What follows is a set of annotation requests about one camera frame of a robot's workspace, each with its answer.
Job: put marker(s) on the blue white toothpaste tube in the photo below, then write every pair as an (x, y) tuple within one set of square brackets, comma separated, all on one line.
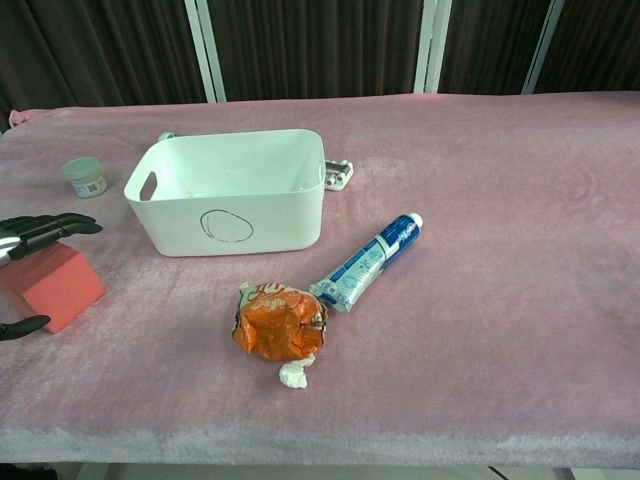
[(365, 262)]

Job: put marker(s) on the red foam block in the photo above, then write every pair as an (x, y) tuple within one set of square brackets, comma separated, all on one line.
[(55, 287)]

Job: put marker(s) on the white plastic basket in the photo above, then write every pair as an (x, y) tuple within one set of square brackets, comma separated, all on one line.
[(280, 220)]

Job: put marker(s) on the pink plush table cloth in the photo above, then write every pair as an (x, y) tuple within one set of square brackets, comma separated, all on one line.
[(475, 300)]

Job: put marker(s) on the crumpled orange snack bag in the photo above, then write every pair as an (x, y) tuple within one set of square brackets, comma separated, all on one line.
[(275, 325)]

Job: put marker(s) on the white frame post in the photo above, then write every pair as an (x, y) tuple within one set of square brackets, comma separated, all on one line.
[(206, 50), (545, 45), (431, 45)]

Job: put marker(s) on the dark brown curtain panel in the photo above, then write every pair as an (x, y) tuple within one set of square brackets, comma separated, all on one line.
[(320, 45), (100, 50), (605, 45), (495, 45)]

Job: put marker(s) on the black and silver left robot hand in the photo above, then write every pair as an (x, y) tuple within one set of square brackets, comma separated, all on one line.
[(45, 227)]

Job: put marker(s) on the white crumpled tissue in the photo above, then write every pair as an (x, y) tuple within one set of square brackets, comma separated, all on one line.
[(294, 375)]

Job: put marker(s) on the small round jar grey lid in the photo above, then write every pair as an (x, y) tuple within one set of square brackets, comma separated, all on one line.
[(85, 175)]

